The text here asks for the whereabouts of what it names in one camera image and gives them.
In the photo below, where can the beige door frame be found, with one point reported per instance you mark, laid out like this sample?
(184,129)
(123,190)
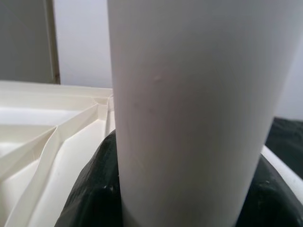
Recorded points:
(53,35)

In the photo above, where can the black table cloth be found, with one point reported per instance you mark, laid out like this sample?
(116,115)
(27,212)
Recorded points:
(288,137)

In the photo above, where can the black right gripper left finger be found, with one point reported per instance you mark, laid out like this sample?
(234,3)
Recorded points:
(94,194)

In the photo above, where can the white plastic ribbed table top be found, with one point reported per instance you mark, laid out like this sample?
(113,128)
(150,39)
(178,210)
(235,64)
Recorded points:
(35,118)

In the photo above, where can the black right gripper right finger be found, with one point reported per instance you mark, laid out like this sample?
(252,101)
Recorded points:
(274,208)

